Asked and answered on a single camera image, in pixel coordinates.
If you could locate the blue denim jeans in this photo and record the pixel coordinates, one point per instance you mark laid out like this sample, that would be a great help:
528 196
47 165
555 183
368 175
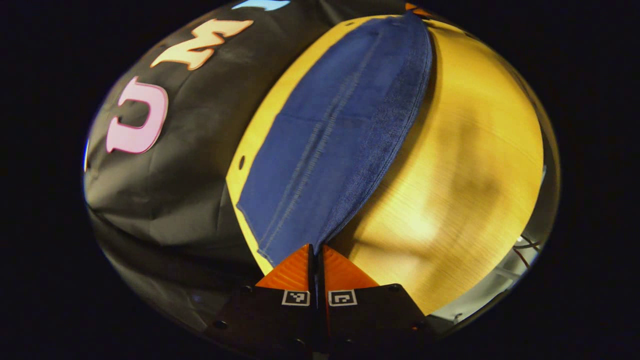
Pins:
330 135

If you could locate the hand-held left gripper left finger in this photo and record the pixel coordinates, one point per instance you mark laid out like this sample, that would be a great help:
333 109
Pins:
280 320

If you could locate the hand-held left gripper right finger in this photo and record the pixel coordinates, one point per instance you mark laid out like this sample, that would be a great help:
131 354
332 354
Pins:
370 317

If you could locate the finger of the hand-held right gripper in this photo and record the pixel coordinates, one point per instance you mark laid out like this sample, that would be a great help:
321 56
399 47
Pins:
416 8

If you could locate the black backdrop cloth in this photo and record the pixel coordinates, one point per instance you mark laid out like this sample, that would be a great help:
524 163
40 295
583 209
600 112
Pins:
190 170

